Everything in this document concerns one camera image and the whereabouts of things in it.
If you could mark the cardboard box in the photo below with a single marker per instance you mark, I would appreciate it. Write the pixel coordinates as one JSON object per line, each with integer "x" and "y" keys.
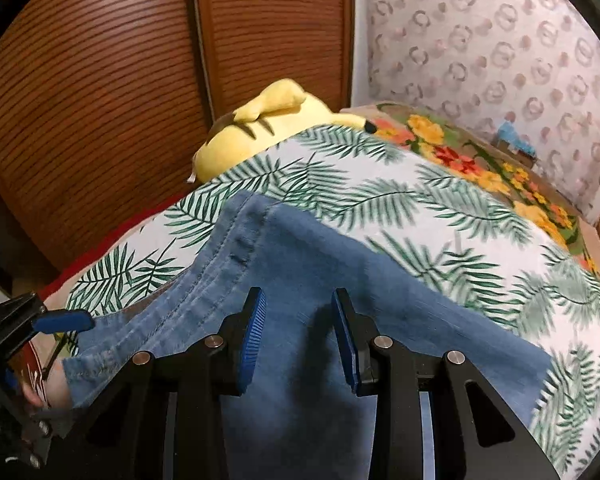
{"x": 525, "y": 157}

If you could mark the leaf print bed sheet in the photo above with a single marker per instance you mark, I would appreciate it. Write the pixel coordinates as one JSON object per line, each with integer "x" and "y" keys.
{"x": 430, "y": 220}

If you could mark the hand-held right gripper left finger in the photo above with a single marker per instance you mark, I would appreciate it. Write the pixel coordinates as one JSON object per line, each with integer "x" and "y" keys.
{"x": 250, "y": 345}

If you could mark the circle pattern sheer curtain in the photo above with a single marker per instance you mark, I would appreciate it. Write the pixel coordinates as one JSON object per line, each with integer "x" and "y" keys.
{"x": 480, "y": 35}

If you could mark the blue plastic bag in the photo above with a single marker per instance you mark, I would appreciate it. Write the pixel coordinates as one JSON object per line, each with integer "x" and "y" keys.
{"x": 512, "y": 135}

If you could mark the yellow plush toy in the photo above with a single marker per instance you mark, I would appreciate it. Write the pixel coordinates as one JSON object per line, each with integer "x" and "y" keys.
{"x": 260, "y": 135}

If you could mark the floral blanket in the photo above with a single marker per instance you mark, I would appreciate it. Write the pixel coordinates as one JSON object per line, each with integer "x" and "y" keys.
{"x": 480, "y": 160}

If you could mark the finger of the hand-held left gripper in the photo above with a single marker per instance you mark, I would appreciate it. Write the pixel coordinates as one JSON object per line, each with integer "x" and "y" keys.
{"x": 65, "y": 321}

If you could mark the wooden louvered wardrobe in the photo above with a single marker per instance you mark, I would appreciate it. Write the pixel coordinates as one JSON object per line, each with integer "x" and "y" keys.
{"x": 105, "y": 85}

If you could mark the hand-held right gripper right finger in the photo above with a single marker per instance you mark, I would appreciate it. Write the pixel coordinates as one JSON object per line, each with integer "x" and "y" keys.
{"x": 347, "y": 345}

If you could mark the blue denim pants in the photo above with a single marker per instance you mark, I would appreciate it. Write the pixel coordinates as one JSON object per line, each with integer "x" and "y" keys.
{"x": 305, "y": 260}

